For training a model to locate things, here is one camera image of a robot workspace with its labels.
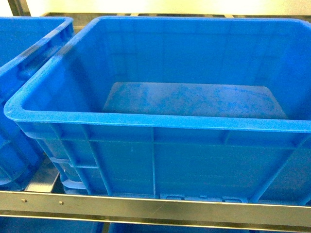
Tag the blue crate upper right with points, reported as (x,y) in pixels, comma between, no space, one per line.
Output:
(170,121)

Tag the blue crate lower left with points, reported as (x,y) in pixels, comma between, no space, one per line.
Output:
(36,225)

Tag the stainless steel shelf rack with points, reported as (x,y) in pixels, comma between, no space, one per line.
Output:
(155,208)

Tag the blue crate lower right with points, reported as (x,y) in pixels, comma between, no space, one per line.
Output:
(152,228)

